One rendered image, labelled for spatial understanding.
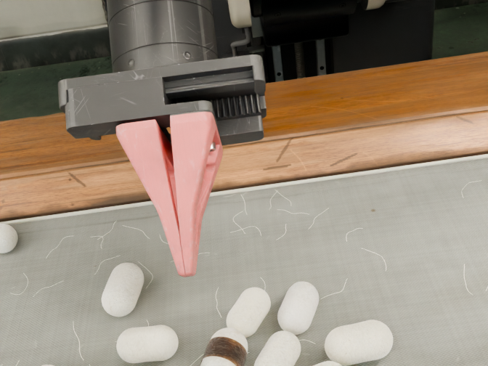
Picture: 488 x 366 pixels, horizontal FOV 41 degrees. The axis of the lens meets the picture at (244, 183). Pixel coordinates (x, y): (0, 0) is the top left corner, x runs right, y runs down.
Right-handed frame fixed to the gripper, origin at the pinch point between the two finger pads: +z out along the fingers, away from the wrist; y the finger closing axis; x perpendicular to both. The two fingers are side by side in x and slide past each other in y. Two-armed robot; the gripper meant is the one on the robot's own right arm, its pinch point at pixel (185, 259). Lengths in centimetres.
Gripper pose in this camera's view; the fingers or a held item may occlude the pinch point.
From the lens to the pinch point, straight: 33.6
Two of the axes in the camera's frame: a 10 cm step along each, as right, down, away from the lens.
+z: 1.2, 9.7, -2.1
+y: 9.9, -1.3, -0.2
